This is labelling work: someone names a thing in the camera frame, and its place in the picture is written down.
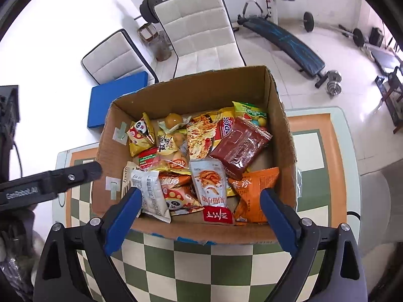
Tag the dark red snack packet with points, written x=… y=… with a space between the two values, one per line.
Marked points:
x=241 y=146

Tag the brown cardboard box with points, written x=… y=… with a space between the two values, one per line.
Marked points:
x=189 y=94

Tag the large white padded chair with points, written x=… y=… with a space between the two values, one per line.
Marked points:
x=195 y=28

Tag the red panda snack packet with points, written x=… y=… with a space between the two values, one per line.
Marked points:
x=179 y=196

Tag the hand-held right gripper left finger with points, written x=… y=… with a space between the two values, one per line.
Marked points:
x=122 y=220

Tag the black sit-up bench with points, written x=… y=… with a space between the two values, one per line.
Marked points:
x=283 y=41

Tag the black speaker box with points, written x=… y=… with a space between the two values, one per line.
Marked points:
x=376 y=36

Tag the white red snack packet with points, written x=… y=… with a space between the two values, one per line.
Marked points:
x=209 y=188

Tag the grey upholstered chair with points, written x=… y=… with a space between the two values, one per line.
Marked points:
x=387 y=192

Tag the yellow black-print snack packet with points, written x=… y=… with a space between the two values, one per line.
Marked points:
x=165 y=144

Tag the beige brown-print packet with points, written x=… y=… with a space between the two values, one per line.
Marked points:
x=127 y=179

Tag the yellow panda snack packet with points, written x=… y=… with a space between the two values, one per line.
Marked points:
x=140 y=132

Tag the black treadmill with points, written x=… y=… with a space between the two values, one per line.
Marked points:
x=385 y=59

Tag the clear plastic jar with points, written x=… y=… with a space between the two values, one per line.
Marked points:
x=162 y=48

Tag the black equipment stand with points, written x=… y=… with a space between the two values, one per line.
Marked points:
x=8 y=110

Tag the green checkered tablecloth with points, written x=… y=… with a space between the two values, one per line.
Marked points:
x=189 y=273

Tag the noodle-print snack packet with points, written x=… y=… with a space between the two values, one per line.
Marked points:
x=200 y=138

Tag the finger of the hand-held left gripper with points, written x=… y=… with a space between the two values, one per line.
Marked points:
x=82 y=173

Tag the orange snack packet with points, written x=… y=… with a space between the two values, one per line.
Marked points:
x=255 y=192

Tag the small white padded chair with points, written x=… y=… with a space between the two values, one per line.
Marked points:
x=110 y=56

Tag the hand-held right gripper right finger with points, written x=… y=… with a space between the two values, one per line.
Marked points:
x=278 y=223

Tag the braised egg packet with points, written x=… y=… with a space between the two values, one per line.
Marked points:
x=174 y=121

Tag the red green snack packet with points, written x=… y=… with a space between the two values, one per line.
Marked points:
x=146 y=159

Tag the blue cushion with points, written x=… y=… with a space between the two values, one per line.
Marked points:
x=113 y=100

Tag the curl barbell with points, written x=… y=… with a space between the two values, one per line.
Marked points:
x=308 y=21

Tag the white biscuit packet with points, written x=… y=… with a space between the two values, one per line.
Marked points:
x=152 y=192

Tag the small brown box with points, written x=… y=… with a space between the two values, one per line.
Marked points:
x=147 y=33

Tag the green candy ball packet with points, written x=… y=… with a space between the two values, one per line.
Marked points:
x=252 y=113

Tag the black metal stand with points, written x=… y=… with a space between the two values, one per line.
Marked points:
x=392 y=94

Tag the chrome dumbbell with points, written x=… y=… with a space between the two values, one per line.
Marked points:
x=333 y=77

